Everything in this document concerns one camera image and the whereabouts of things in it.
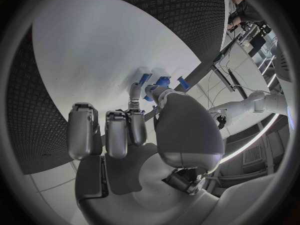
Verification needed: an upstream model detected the blue cylinder part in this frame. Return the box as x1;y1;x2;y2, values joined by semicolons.
143;84;161;102

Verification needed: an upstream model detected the blue block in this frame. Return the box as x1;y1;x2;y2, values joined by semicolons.
138;72;154;87

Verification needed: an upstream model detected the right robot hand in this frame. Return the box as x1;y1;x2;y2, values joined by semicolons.
66;81;227;225

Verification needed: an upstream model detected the white cable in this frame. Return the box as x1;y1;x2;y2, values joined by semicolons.
210;84;271;109
206;65;250;107

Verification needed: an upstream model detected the blue peg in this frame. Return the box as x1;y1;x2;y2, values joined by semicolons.
176;75;190;90

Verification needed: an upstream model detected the white task board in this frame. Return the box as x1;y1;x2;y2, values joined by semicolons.
31;0;203;136

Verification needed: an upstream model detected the person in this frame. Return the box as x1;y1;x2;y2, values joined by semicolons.
227;0;267;31

